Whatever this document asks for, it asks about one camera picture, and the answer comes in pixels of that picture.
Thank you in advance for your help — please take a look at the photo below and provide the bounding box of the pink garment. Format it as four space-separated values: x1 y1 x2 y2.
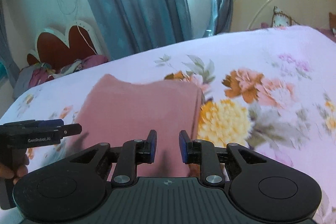
66 75 203 177

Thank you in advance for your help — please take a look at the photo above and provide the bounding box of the pile of clothes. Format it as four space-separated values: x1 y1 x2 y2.
13 55 108 100

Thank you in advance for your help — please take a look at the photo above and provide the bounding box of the person's left hand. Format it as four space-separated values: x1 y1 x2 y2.
0 154 30 185

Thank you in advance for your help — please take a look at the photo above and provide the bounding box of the red heart-shaped headboard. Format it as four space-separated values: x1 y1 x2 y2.
26 20 103 70

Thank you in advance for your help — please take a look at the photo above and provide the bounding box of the floral pink bedsheet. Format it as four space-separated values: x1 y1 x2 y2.
1 26 335 223

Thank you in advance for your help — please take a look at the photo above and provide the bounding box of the patterned pillow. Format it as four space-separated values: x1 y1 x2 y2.
272 6 299 28

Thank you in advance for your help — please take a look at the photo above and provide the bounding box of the white hanging cable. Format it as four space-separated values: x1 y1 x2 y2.
53 0 99 55

